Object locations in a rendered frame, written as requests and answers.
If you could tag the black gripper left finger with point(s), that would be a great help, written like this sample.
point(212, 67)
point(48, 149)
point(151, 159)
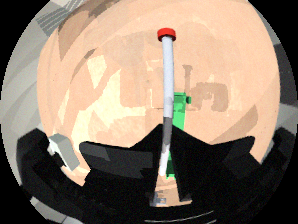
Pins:
point(142, 160)

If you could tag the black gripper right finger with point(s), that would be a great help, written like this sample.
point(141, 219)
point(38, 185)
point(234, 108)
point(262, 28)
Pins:
point(193, 160)

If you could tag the grey tapered pin with dark red cap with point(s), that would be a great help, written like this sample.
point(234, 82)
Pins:
point(167, 36)

